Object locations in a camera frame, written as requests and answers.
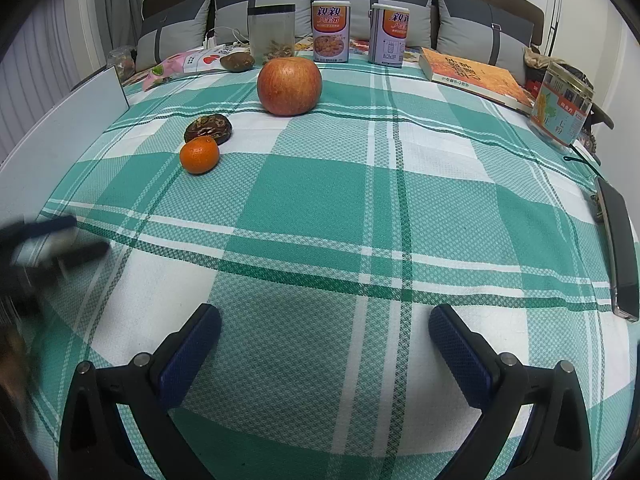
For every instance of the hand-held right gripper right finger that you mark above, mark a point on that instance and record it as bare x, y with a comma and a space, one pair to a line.
460, 360

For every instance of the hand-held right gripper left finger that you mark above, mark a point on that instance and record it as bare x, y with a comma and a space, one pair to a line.
192, 355

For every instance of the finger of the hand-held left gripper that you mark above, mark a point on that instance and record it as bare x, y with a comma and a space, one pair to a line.
85, 252
55, 225

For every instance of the white box with cardboard bottom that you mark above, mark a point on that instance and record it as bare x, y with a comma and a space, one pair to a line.
50, 135

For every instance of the small orange tangerine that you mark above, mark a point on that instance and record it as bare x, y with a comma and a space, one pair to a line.
199, 156

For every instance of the dark wrinkled passion fruit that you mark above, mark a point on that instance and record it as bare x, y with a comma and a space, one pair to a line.
207, 129

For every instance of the red apple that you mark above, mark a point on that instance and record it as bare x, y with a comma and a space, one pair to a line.
289, 85

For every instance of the clear plastic container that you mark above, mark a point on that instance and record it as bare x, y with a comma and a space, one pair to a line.
122, 62

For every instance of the green white plaid cloth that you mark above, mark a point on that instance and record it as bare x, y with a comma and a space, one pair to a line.
325, 220

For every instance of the grey curtain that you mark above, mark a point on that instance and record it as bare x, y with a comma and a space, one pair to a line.
50, 35

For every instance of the pink snack packet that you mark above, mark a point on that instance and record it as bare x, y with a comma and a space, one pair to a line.
167, 70

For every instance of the black smartphone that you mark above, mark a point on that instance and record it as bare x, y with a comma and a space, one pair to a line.
620, 250

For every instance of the white snack packet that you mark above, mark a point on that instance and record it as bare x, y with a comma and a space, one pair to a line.
205, 60

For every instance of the dark brown oval object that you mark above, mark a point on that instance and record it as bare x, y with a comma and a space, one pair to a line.
237, 61

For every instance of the orange book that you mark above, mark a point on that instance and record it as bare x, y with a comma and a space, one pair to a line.
475, 77

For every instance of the clear jar with black lid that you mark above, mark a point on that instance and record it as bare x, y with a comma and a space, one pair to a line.
271, 35

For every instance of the printed food can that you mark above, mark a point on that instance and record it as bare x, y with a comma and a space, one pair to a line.
389, 35
330, 32

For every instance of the white door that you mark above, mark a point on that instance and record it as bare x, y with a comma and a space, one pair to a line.
585, 0

